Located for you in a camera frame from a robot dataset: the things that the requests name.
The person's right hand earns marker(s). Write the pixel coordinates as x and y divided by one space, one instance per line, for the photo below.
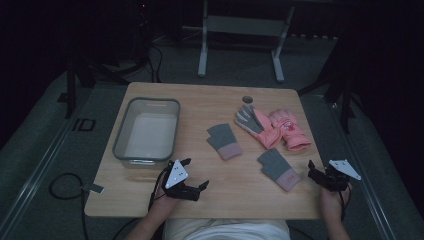
333 201

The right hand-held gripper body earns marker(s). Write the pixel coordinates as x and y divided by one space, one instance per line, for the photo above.
336 175

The pink glove with print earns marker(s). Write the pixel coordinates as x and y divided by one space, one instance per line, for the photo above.
290 130

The black metal stand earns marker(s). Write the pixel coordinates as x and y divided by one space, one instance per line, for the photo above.
340 90

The clear plastic bin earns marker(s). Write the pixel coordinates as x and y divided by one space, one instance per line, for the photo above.
148 133

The black tripod stand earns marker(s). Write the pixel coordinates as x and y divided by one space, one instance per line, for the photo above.
86 73

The grey fingerless glove pink cuff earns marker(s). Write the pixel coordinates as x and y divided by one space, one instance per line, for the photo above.
278 170
224 141

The person's left hand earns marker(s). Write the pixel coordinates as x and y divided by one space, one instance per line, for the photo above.
165 200

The white metal desk frame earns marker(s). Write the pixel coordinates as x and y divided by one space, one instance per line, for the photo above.
240 26

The metal floor rail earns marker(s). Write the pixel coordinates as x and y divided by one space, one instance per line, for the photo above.
363 173
30 180

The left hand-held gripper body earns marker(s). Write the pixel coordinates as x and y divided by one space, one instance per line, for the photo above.
176 175

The pink glove grey palm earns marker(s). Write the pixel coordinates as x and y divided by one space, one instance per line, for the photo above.
255 125

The person's white shirt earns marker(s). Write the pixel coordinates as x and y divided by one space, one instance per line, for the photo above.
226 230

